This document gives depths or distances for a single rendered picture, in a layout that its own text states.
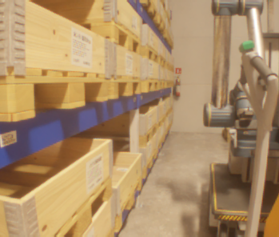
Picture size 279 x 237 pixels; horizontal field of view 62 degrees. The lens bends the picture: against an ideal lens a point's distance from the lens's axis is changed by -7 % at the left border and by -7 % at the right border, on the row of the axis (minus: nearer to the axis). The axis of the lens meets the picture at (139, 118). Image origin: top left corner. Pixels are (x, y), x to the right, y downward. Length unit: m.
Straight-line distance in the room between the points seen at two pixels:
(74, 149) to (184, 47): 5.31
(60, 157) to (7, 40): 1.00
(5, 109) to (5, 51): 0.15
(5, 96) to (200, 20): 6.15
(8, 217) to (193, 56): 6.03
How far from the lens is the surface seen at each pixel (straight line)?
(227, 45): 1.95
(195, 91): 6.43
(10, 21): 0.71
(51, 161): 1.61
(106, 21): 1.53
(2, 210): 0.80
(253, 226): 1.06
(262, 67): 0.78
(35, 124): 0.88
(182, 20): 6.62
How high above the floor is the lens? 1.28
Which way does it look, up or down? 8 degrees down
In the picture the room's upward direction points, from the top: straight up
